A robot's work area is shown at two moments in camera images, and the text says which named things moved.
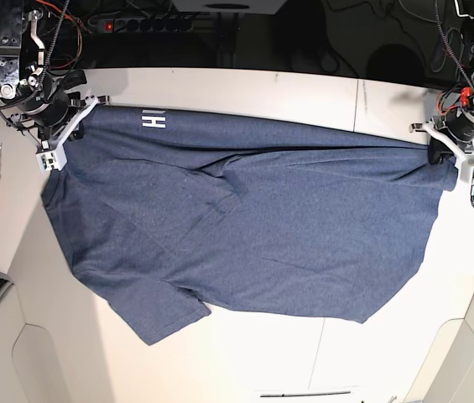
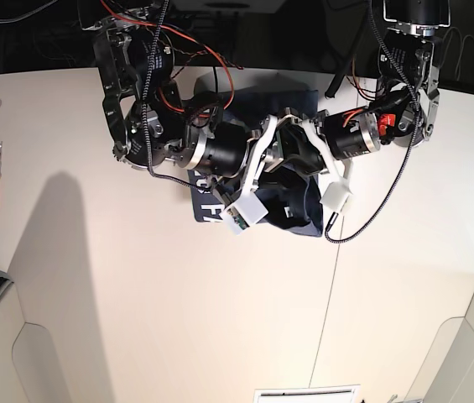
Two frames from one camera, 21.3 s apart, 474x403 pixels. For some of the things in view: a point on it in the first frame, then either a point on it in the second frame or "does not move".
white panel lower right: (466, 363) does not move
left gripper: (54, 107) to (221, 148)
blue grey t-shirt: (164, 211) to (293, 200)
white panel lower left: (11, 361) does not move
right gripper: (463, 124) to (346, 134)
